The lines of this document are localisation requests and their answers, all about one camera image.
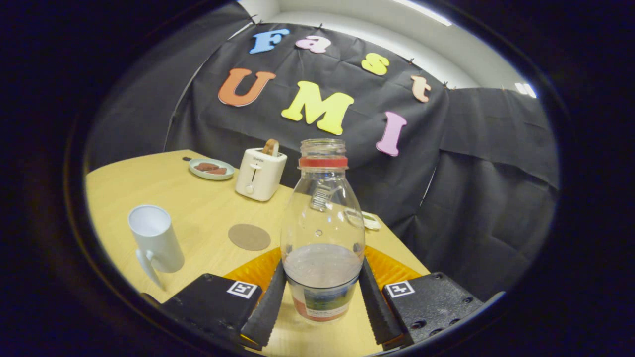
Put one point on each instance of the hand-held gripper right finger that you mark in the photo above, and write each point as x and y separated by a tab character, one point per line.
379	312

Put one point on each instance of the long ceiling light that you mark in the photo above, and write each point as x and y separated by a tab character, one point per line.
424	12

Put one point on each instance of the white divided dish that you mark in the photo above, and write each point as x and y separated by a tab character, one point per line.
372	221

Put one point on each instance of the wooden table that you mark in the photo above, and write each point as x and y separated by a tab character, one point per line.
198	198

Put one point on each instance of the white toaster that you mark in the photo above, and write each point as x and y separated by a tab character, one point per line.
258	181

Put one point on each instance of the brown toast piece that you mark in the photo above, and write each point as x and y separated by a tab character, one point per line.
218	171
206	166

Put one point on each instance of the round brown coaster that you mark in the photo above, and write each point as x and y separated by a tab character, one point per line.
249	237

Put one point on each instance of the pale green plate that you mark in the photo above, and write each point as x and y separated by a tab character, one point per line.
198	173

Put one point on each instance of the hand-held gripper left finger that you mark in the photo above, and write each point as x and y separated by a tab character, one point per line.
265	312

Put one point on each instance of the bread slice in toaster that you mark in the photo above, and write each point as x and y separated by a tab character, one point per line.
270	148

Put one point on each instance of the white cup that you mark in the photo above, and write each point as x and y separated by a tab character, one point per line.
158	243

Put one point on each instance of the small ceiling light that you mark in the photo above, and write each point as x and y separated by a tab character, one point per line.
526	90

